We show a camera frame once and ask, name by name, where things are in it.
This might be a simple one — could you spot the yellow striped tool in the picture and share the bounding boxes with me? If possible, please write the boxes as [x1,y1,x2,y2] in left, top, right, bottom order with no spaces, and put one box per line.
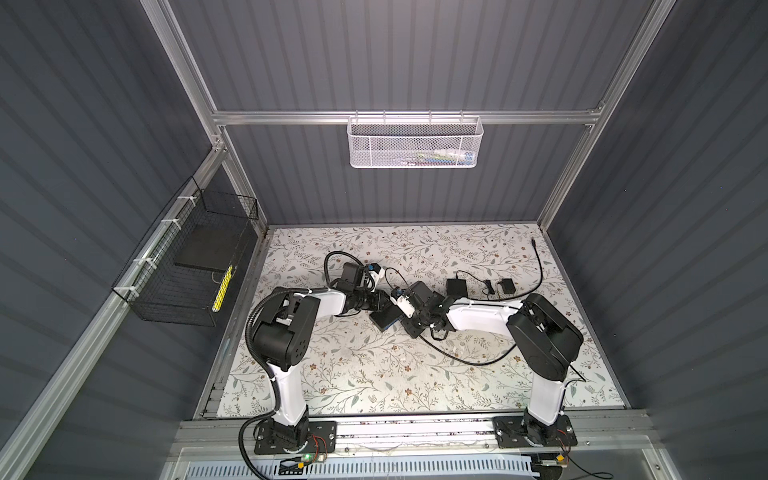
[211,265,236,313]

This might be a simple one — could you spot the white slotted cable duct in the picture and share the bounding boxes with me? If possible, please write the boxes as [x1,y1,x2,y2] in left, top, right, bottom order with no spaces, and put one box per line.
[182,454,541,480]

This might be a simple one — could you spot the black foam pad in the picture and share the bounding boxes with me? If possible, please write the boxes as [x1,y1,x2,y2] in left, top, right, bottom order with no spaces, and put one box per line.
[173,225,240,273]

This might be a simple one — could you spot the long black cable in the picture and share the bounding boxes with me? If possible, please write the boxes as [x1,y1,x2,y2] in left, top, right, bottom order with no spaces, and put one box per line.
[418,238,545,368]

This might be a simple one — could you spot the white wire mesh basket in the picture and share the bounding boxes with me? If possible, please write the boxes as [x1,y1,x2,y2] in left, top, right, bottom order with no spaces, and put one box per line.
[346,114,484,169]

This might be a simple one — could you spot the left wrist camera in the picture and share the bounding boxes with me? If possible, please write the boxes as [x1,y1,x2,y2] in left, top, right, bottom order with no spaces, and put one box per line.
[363,263,384,291]

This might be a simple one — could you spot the black power adapter with cable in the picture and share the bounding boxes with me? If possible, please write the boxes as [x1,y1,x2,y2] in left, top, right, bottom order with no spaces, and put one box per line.
[455,270,517,297]

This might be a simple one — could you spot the items in white basket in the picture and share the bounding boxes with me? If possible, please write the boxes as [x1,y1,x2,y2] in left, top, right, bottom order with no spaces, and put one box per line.
[396,148,476,168]

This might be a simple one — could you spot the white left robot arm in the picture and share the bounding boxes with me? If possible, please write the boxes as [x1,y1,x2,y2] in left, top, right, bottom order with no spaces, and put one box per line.
[237,250,390,479]

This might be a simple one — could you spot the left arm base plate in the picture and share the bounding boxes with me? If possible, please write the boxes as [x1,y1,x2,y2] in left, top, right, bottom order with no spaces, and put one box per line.
[253,420,338,455]

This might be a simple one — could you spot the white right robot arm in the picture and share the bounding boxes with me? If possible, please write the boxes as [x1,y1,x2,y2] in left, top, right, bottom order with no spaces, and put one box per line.
[391,282,584,446]

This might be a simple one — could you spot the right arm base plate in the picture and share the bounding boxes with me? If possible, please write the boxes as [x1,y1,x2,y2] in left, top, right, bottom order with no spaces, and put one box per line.
[492,413,578,448]

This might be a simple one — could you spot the black network switch box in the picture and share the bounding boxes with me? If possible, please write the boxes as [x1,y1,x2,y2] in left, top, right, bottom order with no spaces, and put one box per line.
[369,304,403,332]

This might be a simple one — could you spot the black wire wall basket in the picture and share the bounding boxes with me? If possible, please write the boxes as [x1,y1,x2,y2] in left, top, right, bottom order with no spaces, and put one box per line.
[113,179,260,327]

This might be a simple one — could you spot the long black power brick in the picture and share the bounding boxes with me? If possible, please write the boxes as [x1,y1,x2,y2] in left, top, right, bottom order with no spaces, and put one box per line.
[446,278,469,299]

